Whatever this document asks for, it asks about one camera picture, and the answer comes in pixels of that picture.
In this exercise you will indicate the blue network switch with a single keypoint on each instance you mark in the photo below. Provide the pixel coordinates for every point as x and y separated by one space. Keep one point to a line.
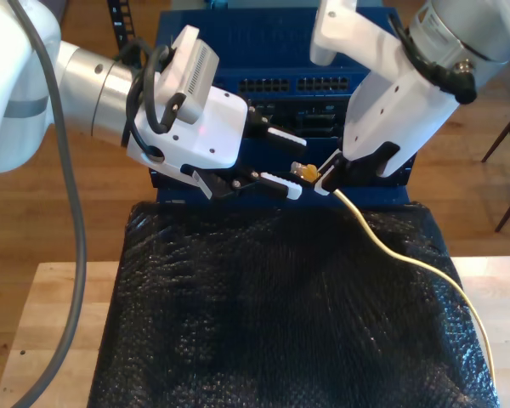
272 42

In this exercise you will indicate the dark metal stool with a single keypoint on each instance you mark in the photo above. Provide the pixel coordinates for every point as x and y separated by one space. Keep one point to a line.
505 132

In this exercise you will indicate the dark blue rack unit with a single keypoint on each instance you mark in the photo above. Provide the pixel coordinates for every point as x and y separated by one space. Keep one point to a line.
382 196

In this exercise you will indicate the black perforated rack post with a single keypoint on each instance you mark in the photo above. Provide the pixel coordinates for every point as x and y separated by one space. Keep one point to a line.
121 21

